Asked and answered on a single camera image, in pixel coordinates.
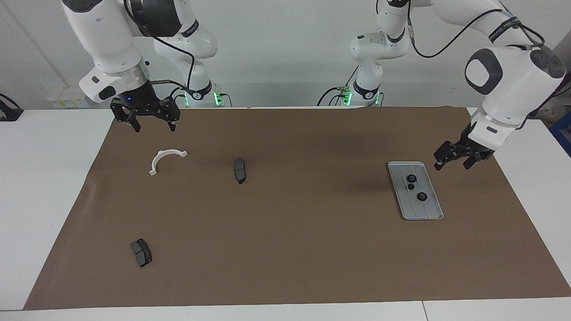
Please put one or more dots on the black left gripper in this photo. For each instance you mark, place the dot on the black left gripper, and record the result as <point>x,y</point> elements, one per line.
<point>475,149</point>

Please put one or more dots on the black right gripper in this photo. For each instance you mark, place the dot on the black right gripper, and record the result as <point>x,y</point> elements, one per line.
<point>142,102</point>

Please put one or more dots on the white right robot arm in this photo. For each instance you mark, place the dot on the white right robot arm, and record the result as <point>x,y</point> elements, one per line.
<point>107,40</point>

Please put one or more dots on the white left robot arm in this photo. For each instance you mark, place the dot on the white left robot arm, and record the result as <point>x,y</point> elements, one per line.
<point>513,76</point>

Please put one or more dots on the silver metal tray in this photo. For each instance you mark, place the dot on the silver metal tray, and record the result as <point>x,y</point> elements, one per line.
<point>428,209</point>

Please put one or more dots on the long dark brake pad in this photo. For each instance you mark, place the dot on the long dark brake pad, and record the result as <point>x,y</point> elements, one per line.
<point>239,170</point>

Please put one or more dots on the blue box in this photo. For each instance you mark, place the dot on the blue box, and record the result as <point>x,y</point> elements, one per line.
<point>563,133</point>

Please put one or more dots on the short dark brake pad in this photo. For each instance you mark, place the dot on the short dark brake pad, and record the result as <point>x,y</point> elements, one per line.
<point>142,253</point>

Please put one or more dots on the brown table mat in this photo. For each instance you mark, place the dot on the brown table mat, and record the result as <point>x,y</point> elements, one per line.
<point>290,249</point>

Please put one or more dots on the white curved plastic bracket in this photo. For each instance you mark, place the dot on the white curved plastic bracket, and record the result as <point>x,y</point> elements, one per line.
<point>155,161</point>

